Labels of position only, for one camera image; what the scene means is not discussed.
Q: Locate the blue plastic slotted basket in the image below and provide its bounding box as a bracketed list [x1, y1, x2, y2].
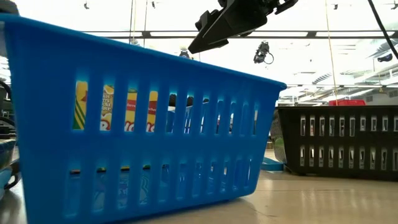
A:
[0, 14, 287, 224]

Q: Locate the black overhead camera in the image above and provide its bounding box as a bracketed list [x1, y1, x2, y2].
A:
[252, 40, 275, 65]

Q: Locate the red storage bin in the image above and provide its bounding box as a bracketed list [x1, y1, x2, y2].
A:
[328, 99, 367, 107]

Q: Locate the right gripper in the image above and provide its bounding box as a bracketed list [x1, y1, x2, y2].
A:
[188, 0, 299, 54]

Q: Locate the black plastic slotted basket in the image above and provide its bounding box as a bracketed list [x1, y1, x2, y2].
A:
[269, 105, 398, 182]

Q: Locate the teal rubber band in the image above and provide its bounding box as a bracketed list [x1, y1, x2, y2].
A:
[260, 157, 285, 172]

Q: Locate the yellow hanging cord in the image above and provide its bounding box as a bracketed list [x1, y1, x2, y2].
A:
[324, 0, 339, 98]

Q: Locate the black diagonal cable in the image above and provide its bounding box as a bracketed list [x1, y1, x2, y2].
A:
[368, 0, 398, 60]

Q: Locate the yellow green crayon box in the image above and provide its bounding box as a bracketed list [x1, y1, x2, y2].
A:
[73, 80, 159, 133]

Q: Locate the grey-blue rubber band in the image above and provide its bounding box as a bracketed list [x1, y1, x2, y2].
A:
[0, 138, 22, 200]

